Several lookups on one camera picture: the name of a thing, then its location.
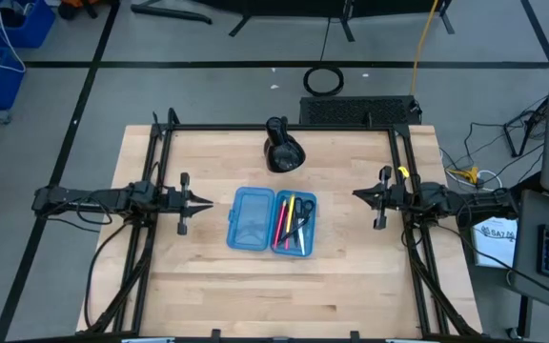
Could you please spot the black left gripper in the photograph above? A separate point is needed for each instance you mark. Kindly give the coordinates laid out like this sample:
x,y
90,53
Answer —
x,y
174,201

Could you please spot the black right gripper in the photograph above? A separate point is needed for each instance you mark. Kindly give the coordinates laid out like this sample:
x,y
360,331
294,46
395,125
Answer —
x,y
391,197

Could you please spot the blue plastic supply box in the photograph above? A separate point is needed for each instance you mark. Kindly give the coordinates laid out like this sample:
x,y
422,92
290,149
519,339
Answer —
x,y
250,219

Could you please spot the yellow highlighter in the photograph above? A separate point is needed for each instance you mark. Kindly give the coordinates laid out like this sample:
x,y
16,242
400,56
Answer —
x,y
291,212

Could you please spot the pink pencil with yellow eraser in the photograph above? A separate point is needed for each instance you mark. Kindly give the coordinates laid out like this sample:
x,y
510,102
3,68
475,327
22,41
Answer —
x,y
280,223

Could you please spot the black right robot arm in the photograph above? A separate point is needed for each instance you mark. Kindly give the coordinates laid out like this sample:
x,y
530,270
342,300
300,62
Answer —
x,y
446,202

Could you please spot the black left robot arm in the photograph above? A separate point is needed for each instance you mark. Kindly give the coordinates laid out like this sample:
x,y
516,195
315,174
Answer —
x,y
98,200

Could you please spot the yellow tag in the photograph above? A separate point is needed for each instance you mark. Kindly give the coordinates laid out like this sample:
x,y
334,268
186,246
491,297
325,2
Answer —
x,y
403,171

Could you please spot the black perforated case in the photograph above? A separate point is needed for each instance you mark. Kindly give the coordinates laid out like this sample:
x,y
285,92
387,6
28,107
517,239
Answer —
x,y
355,110

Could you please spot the black tape dispenser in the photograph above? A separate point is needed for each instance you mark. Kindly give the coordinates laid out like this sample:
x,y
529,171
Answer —
x,y
281,152

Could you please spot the white paper sheet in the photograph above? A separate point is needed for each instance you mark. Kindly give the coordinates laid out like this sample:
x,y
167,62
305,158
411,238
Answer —
x,y
494,243

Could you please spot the black stand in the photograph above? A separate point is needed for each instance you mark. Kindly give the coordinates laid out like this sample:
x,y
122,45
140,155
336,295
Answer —
x,y
169,13

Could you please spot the black partition screen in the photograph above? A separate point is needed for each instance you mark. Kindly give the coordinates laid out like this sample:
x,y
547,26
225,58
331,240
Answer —
x,y
303,5

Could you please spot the orange and black item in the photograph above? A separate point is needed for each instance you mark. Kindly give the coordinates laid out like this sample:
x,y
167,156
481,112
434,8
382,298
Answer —
x,y
76,7

